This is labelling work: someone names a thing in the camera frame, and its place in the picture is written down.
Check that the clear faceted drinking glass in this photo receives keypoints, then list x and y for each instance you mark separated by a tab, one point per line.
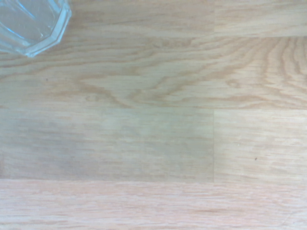
26	21

